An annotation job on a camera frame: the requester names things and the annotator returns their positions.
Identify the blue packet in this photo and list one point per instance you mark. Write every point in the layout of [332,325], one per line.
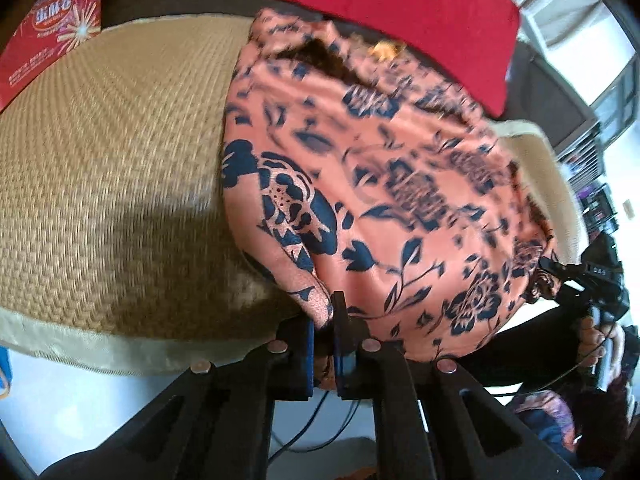
[4,375]

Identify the orange floral garment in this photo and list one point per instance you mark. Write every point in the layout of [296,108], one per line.
[400,185]

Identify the person's black pants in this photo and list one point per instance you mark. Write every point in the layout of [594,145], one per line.
[520,350]

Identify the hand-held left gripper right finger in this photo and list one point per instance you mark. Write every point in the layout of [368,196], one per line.
[340,360]

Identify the woven straw mat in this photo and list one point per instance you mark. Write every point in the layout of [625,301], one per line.
[100,185]

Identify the person's right forearm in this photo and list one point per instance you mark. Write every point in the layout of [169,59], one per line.
[605,420]

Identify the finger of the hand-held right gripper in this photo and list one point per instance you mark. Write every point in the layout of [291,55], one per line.
[560,271]

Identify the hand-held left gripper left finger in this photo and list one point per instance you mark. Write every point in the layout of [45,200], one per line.
[307,360]

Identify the red printed box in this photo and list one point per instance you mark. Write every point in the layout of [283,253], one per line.
[45,35]

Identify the person's right hand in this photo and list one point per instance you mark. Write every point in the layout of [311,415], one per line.
[597,342]

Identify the red blanket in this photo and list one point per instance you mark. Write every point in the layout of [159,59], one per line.
[400,10]

